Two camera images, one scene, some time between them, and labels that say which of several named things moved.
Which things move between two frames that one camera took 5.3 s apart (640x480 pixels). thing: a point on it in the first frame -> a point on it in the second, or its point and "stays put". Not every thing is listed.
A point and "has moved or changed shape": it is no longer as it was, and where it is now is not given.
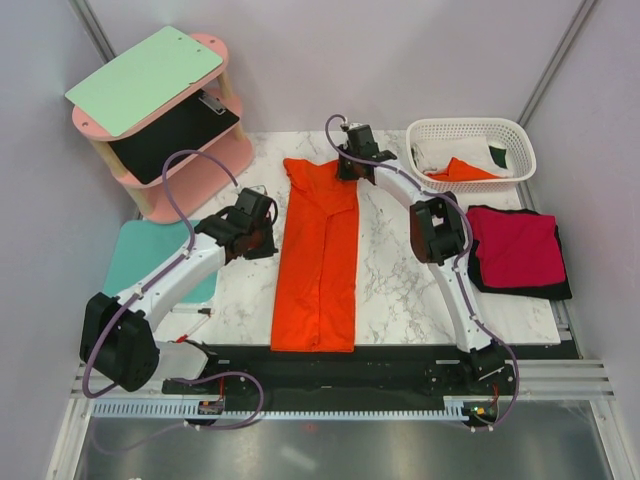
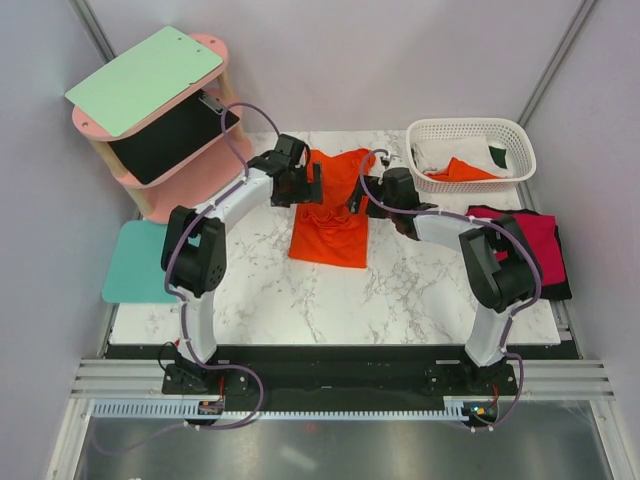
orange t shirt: x=316 y=273 has moved or changed shape
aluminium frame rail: x=528 y=380 stays put
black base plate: x=372 y=372 stays put
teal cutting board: x=143 y=246 stays put
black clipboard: x=144 y=154 stays put
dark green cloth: x=499 y=156 stays put
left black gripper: x=268 y=248 -> x=310 y=193
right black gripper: x=343 y=174 -> x=353 y=200
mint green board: x=131 y=88 stays put
